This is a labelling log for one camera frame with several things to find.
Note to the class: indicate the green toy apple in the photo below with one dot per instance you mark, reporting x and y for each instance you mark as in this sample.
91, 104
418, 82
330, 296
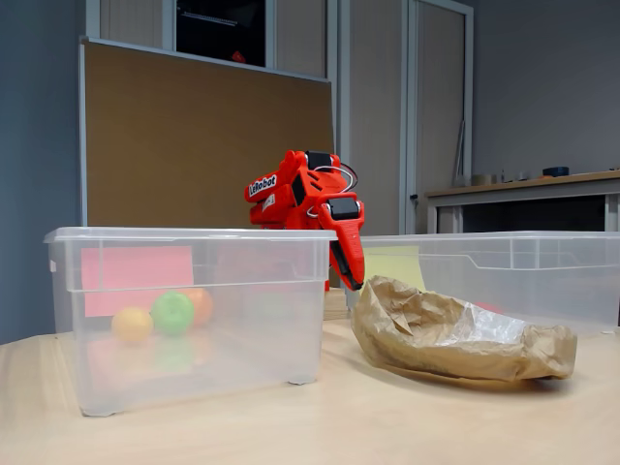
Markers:
172, 314

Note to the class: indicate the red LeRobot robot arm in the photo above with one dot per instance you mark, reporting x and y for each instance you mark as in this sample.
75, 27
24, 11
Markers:
290, 194

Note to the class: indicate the brown cork board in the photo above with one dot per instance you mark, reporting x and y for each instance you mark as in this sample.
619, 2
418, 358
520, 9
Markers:
194, 145

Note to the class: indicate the yellow paper note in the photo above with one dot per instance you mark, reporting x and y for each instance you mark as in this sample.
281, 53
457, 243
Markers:
392, 266

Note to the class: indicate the clear plastic bin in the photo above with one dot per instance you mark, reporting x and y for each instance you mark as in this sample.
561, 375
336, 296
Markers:
557, 281
252, 339

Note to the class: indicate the toy orange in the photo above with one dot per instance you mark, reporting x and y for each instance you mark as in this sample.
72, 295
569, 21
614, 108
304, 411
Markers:
204, 305

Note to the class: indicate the pink paper note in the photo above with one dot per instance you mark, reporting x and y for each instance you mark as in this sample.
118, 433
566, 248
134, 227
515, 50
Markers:
126, 281

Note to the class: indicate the yellow toy lemon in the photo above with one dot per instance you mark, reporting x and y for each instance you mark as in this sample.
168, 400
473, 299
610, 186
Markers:
132, 324

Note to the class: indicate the grey tall cabinet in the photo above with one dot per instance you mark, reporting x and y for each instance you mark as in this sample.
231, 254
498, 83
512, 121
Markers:
373, 24

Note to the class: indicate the crumpled brown paper bag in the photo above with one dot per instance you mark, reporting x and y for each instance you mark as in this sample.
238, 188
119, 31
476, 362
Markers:
436, 349

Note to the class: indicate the red toy pepper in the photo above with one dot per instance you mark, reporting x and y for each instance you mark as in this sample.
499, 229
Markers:
486, 307

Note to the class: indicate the grey leaning rods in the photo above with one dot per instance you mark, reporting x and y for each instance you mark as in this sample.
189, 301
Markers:
459, 155

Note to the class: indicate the wooden base block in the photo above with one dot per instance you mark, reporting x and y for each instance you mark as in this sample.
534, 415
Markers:
336, 305

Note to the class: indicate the grey sideboard with wooden top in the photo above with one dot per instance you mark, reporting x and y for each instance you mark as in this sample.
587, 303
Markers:
533, 203

